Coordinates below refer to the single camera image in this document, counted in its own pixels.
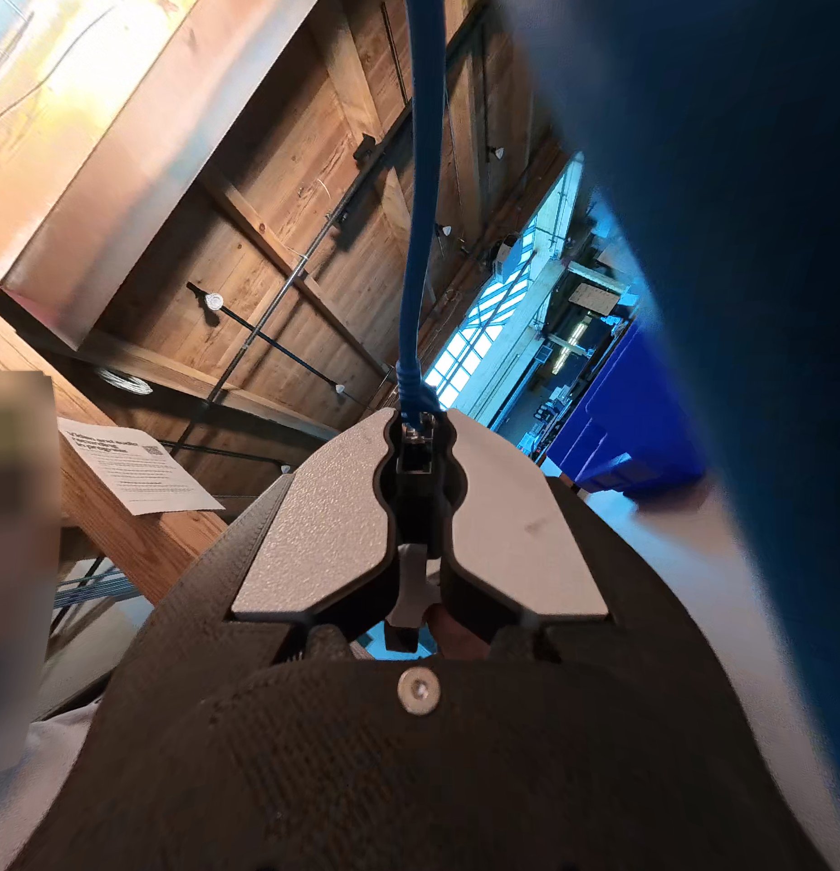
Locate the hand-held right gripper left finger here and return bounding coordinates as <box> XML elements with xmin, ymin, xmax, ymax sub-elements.
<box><xmin>230</xmin><ymin>407</ymin><xmax>400</xmax><ymax>623</ymax></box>

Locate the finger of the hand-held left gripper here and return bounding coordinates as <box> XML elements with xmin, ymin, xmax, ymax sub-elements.
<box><xmin>385</xmin><ymin>543</ymin><xmax>441</xmax><ymax>651</ymax></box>

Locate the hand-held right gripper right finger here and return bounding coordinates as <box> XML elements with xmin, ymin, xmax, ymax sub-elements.
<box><xmin>438</xmin><ymin>407</ymin><xmax>611</xmax><ymax>623</ymax></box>

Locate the black network splitter box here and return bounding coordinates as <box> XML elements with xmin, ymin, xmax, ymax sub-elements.
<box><xmin>391</xmin><ymin>408</ymin><xmax>455</xmax><ymax>545</ymax></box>

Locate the blue ethernet cable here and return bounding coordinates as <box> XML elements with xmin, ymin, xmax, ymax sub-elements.
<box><xmin>396</xmin><ymin>0</ymin><xmax>840</xmax><ymax>790</ymax></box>

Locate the grey desk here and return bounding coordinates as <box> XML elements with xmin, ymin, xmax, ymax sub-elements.
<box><xmin>539</xmin><ymin>456</ymin><xmax>836</xmax><ymax>871</ymax></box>

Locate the person's left hand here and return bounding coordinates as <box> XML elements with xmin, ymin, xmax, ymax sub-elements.
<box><xmin>423</xmin><ymin>604</ymin><xmax>493</xmax><ymax>661</ymax></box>

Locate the blue plastic bin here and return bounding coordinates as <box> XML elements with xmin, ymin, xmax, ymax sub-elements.
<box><xmin>546</xmin><ymin>320</ymin><xmax>707</xmax><ymax>501</ymax></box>

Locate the white paper notice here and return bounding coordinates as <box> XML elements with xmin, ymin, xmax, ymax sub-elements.
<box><xmin>58</xmin><ymin>418</ymin><xmax>225</xmax><ymax>517</ymax></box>

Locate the black lighting track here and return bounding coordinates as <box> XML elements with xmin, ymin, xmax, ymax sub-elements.
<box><xmin>187</xmin><ymin>282</ymin><xmax>366</xmax><ymax>406</ymax></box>

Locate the large paned window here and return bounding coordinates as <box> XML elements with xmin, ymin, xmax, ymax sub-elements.
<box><xmin>423</xmin><ymin>163</ymin><xmax>584</xmax><ymax>409</ymax></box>

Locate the wooden pillar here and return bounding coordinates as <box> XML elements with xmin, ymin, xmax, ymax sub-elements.
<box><xmin>0</xmin><ymin>303</ymin><xmax>227</xmax><ymax>607</ymax></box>

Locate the metal ceiling pipe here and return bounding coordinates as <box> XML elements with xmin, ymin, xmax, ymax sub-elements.
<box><xmin>209</xmin><ymin>102</ymin><xmax>421</xmax><ymax>404</ymax></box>

